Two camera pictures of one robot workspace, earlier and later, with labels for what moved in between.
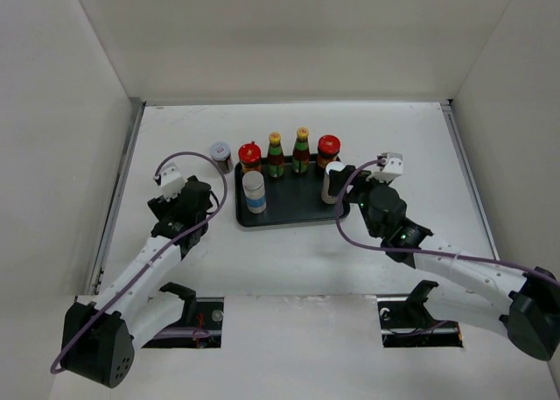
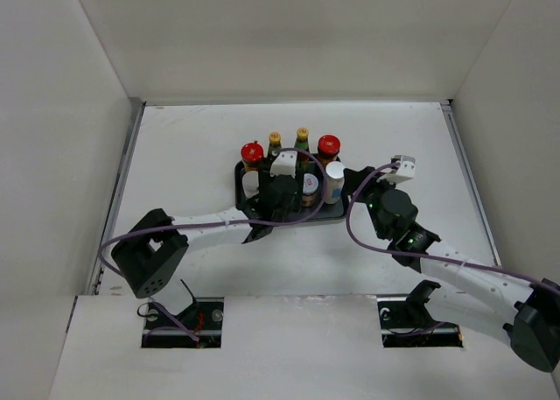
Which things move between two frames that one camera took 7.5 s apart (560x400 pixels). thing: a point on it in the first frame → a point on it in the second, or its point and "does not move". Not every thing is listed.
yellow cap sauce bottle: x=301 y=154 does not move
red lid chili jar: x=249 y=155 does not move
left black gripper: x=163 y=207 → x=265 y=178
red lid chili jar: x=328 y=149 does not move
